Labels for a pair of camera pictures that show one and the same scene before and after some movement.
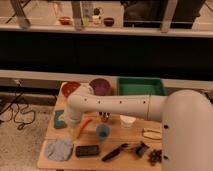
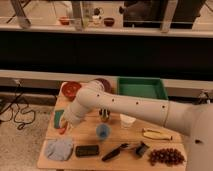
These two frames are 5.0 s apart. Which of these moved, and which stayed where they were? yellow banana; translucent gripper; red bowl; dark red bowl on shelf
Moved: translucent gripper
Stayed: dark red bowl on shelf; red bowl; yellow banana
